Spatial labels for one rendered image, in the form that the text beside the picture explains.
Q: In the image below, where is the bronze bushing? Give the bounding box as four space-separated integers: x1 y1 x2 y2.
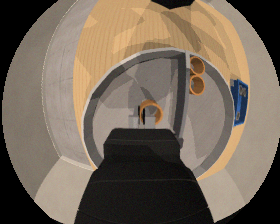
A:
140 100 163 125
189 75 205 96
190 56 205 76

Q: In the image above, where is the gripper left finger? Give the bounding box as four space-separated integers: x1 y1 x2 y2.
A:
128 105 140 129

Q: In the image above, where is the blue rectangular crate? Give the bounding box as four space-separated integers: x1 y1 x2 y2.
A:
230 79 248 127

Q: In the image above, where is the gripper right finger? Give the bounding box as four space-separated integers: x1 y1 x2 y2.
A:
143 106 156 129

